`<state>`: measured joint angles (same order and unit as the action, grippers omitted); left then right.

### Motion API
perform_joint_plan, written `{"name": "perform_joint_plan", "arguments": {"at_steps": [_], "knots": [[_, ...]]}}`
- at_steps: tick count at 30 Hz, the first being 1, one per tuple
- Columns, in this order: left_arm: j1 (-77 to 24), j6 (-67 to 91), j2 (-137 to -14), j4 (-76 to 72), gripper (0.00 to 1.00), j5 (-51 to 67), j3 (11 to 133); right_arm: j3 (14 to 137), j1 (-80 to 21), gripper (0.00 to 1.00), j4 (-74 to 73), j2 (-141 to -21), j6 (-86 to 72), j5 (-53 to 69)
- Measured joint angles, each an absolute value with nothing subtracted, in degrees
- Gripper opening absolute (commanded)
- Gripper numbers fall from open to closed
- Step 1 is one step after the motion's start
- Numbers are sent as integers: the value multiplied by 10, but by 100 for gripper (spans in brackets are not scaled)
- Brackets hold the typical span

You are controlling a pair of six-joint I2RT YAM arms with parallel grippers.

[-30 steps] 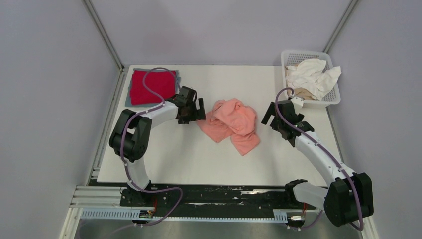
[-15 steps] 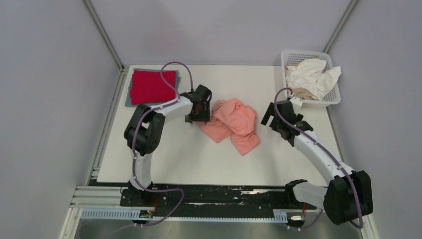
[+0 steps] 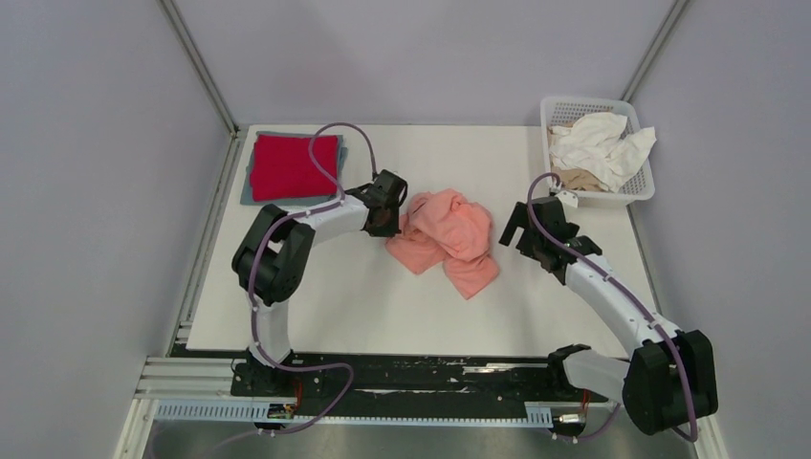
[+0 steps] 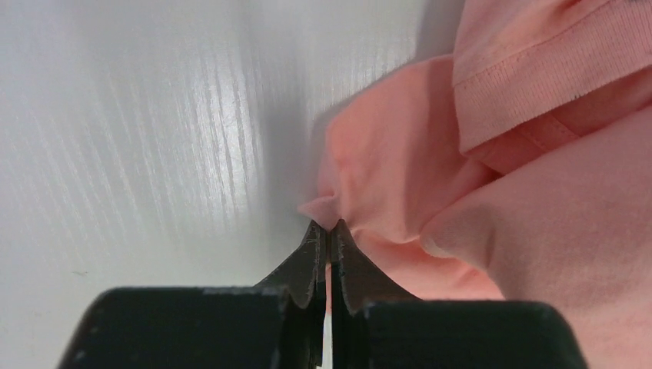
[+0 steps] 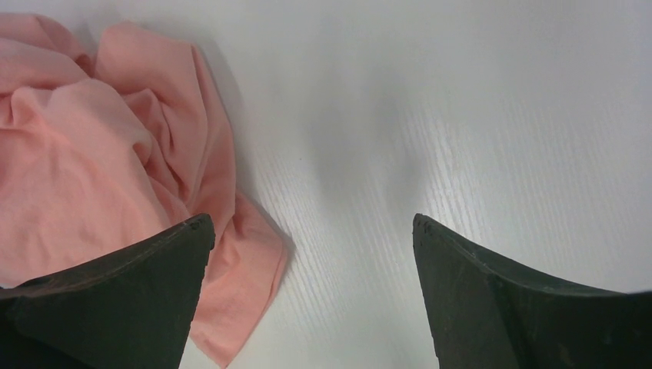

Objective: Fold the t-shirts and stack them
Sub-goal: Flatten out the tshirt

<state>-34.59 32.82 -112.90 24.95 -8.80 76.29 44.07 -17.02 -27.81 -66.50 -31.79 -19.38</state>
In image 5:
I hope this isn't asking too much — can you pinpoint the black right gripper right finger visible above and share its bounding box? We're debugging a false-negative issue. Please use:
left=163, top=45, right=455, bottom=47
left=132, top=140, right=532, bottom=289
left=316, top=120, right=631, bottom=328
left=413, top=214, right=651, bottom=368

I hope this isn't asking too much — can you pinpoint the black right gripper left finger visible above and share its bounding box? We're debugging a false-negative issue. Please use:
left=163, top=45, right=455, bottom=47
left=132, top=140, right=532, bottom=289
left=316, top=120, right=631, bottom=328
left=1, top=214, right=215, bottom=368

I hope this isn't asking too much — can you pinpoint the salmon pink t-shirt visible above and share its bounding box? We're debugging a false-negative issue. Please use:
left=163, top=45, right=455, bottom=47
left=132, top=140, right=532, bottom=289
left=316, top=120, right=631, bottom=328
left=1, top=13, right=288, bottom=367

